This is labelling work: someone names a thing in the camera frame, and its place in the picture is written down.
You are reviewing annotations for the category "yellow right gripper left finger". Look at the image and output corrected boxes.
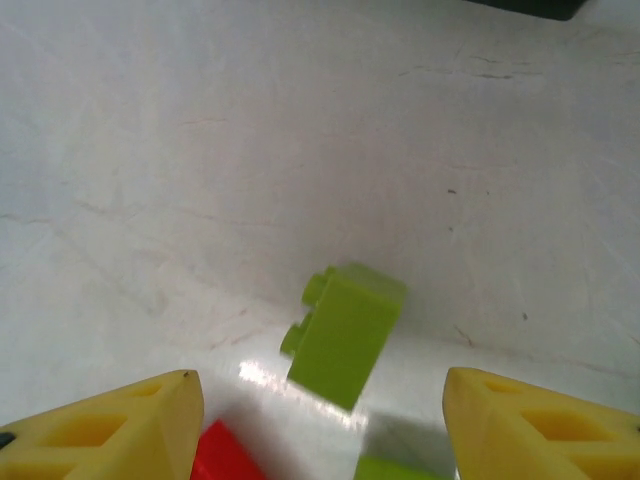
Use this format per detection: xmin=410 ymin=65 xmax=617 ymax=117
xmin=0 ymin=369 xmax=206 ymax=480

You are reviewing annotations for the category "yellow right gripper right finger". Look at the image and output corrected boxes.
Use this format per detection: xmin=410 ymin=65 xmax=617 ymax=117
xmin=441 ymin=366 xmax=640 ymax=480

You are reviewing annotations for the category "red lego brick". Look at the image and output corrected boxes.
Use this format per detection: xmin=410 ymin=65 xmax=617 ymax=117
xmin=191 ymin=419 xmax=271 ymax=480

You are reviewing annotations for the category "green lego brick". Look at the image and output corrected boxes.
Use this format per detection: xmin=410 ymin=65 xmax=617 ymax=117
xmin=279 ymin=262 xmax=408 ymax=414
xmin=352 ymin=454 xmax=454 ymax=480

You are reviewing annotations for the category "black plastic bin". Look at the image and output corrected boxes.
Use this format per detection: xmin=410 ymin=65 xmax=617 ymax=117
xmin=474 ymin=0 xmax=587 ymax=22

